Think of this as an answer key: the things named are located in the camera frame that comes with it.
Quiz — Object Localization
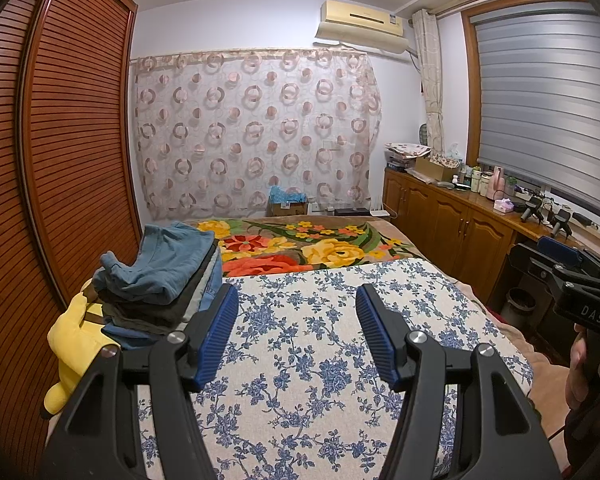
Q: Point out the dark blue folded jeans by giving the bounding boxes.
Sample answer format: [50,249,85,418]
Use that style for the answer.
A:
[104,322,168,352]

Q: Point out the pile of floral papers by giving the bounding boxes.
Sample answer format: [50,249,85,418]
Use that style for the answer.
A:
[384,142,433,171]

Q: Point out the wooden cabinet desk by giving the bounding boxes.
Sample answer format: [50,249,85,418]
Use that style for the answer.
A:
[382,167,600,311]

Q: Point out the colourful floral blanket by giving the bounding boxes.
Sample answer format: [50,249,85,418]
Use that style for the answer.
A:
[182,215,576,411]

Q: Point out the teal pants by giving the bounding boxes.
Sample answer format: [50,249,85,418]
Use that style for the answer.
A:
[92,224,218,306]

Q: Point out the dark trash bin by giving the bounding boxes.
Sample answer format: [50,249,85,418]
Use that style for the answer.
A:
[502,287,539,329]

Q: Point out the small brown cardboard box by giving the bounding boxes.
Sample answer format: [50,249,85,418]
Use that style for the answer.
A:
[270,201,310,219]

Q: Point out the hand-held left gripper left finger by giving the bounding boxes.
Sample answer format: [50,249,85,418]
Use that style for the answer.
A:
[40,284,240,480]

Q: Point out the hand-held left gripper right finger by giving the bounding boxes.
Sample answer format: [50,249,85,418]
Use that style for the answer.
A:
[356,284,563,480]

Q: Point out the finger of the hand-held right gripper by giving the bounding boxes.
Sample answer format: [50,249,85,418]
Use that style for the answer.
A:
[537,236,583,268]
[527,260,600,301]

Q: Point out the yellow plush toy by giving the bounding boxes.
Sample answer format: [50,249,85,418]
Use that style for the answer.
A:
[45,290,115,416]

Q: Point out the circle patterned sheer curtain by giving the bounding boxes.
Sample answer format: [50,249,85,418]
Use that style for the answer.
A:
[130,49,385,221]

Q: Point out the open cardboard box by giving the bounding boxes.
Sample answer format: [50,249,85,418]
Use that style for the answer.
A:
[415,152,464,184]

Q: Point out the black folded pants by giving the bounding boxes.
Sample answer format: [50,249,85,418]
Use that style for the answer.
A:
[100,247,216,333]

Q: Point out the cream window curtain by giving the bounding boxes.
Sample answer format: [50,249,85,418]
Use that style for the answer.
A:
[411,9,449,153]

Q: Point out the blue floral bed sheet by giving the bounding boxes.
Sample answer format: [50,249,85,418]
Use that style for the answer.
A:
[135,257,536,480]

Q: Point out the wall air conditioner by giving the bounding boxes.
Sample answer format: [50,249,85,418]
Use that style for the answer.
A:
[314,0,412,53]

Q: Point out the grey folded pants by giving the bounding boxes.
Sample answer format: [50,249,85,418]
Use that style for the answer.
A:
[180,260,222,332]

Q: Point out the wooden louvered wardrobe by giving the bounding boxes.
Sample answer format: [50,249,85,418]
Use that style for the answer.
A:
[0,0,153,461]

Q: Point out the person's right hand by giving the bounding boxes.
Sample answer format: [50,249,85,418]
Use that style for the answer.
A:
[567,325,598,408]

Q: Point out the black handheld device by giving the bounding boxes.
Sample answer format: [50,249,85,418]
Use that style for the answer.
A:
[550,209,574,237]
[519,196,545,224]

